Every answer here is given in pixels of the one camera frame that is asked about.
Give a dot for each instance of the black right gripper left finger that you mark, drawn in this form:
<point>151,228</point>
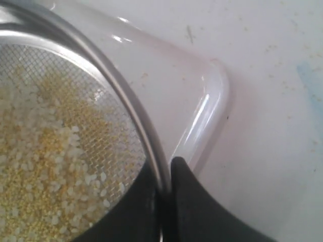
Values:
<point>134,218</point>

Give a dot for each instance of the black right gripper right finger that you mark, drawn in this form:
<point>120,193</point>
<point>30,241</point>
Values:
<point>199,216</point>

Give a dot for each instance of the yellow and white grain mix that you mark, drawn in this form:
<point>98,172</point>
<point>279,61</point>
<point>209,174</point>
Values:
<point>68,154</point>

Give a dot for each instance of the round steel sieve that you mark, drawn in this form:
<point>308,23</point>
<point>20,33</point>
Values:
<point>33,36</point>

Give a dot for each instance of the white square tray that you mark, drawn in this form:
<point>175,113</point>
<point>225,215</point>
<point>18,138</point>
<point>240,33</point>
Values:
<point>185,96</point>

